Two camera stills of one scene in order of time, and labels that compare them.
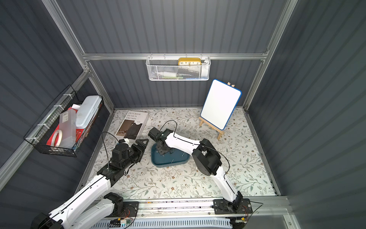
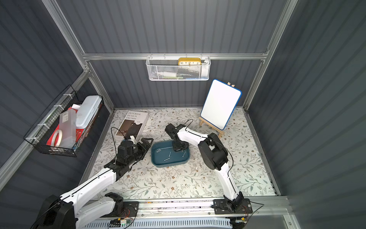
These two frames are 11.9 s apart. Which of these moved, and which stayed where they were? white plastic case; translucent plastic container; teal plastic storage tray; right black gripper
Moved: right black gripper
Stayed: teal plastic storage tray; translucent plastic container; white plastic case
